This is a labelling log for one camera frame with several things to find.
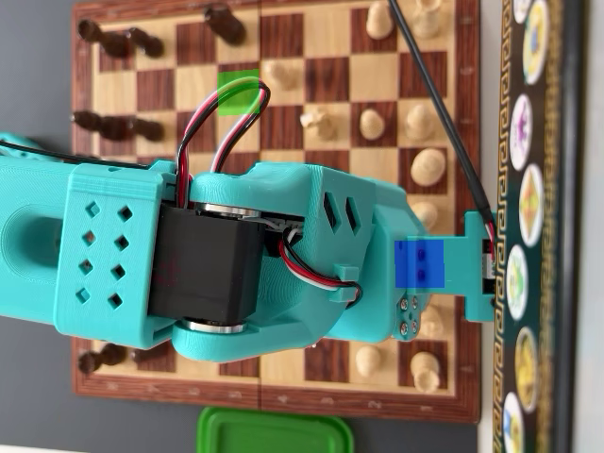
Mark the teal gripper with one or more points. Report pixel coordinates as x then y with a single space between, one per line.
410 317

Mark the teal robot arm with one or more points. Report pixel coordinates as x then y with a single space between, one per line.
108 236

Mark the light wooden knight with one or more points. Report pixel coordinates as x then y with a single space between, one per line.
434 321
320 123

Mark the light wooden rook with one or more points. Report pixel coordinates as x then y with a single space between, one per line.
424 373
428 19

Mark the light wooden pawn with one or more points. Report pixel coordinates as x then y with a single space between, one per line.
368 362
380 21
372 125
283 75

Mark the light wooden queen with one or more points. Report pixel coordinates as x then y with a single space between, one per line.
427 212

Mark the green plastic lid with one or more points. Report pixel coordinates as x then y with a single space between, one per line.
278 434

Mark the light wooden bishop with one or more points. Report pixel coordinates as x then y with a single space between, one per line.
420 122

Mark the black medallion game box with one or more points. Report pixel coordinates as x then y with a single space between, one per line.
557 141

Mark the wooden chessboard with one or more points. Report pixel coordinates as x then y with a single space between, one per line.
325 80

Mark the dark wooden rook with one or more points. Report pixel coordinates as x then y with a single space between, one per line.
101 358
111 42

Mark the dark wooden bishop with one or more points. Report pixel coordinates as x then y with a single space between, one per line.
106 126

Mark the dark grey mat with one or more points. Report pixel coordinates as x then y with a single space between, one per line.
33 71

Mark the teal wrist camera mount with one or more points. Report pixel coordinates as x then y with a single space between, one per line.
464 269

